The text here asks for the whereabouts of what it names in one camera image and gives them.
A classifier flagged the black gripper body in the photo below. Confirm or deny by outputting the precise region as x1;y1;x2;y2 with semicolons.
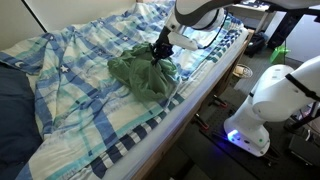
153;26;175;56

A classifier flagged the green cloth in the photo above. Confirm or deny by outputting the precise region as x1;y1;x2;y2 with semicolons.
107;41;183;103

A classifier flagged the red black clamp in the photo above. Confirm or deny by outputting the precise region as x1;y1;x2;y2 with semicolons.
209;94;229;109
192;113;210;131

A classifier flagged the white mattress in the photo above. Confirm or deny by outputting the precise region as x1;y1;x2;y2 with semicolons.
101;28;250;180

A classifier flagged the blue plaid duvet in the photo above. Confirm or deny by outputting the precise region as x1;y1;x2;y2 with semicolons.
0;0;245;180

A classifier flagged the white desk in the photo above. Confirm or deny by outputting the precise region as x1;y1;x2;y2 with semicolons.
228;1;278;33

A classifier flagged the black bag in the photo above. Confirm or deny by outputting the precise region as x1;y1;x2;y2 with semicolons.
244;31;268;58

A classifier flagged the bright green bag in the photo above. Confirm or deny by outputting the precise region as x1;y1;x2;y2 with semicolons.
269;44;291;66

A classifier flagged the black tripod stand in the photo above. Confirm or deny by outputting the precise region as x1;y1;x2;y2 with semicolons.
283;103;320;134

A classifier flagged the dark blue pillow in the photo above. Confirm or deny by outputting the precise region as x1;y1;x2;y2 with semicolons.
0;61;44;180

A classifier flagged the black floor box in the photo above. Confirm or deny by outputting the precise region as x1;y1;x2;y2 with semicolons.
288;133;320;168

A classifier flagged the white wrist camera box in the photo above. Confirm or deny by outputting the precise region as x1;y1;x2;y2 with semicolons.
167;30;199;52

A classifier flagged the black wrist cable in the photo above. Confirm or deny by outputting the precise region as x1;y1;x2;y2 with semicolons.
196;9;231;50

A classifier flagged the round wire basket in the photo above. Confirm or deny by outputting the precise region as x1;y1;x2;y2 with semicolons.
233;63;254;80

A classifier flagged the wooden bed frame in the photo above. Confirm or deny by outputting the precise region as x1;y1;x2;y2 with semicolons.
131;29;256;180

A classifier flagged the black metal frame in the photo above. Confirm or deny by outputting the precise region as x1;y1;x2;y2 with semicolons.
266;3;320;50

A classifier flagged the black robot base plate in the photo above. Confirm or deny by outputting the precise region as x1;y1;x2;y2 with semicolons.
199;94;320;180

